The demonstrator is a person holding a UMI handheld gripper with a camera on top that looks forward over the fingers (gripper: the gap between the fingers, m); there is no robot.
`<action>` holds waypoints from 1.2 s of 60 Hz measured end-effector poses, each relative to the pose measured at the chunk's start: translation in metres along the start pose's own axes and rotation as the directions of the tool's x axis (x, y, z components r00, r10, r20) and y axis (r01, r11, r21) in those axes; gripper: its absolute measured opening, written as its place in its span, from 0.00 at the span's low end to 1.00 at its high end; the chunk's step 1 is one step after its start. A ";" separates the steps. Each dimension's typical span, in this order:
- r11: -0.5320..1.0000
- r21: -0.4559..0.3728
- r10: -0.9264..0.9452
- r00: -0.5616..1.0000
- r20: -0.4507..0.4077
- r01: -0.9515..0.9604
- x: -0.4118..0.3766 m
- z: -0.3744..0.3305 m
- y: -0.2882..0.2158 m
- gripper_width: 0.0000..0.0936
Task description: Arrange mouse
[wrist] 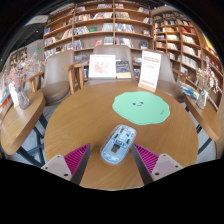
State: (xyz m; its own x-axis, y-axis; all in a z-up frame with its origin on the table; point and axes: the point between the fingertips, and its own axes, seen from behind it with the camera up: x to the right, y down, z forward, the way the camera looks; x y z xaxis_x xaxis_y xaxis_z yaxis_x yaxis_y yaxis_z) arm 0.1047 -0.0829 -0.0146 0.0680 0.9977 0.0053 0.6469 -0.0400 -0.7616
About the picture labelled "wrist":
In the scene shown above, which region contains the transparent blue computer mouse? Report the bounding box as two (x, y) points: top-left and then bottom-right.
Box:
(99, 124), (138, 165)

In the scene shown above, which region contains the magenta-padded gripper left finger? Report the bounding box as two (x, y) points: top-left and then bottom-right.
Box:
(40, 143), (92, 186)

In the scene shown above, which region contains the white sign on wooden base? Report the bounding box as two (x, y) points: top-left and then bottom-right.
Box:
(137, 49), (162, 93)

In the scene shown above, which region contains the white framed picture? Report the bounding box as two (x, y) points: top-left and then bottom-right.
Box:
(87, 54), (117, 80)

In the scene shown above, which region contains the round wooden side table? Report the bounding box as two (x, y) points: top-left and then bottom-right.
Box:
(182, 94), (223, 143)
(0, 90), (47, 157)

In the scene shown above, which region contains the small distant bookshelf unit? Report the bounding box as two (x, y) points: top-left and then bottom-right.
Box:
(8, 46), (28, 68)

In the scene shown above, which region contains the glass vase with dried flowers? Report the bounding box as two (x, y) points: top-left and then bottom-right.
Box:
(6, 53), (46, 111)
(194, 55), (223, 110)

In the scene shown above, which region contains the wide wooden bookshelf unit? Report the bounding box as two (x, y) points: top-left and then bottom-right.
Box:
(42, 1), (155, 61)

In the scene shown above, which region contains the green smiley mouse pad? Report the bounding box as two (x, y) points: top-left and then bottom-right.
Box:
(111, 91), (171, 126)

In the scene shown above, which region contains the dark blue book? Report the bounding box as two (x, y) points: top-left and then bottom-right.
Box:
(115, 60), (132, 80)

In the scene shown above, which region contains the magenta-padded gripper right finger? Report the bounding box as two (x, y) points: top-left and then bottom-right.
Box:
(131, 143), (184, 186)

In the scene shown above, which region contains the small white table card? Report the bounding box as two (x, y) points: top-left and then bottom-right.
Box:
(8, 82), (20, 108)

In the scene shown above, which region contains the stack of magazines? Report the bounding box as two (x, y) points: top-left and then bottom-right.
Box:
(178, 81), (201, 100)

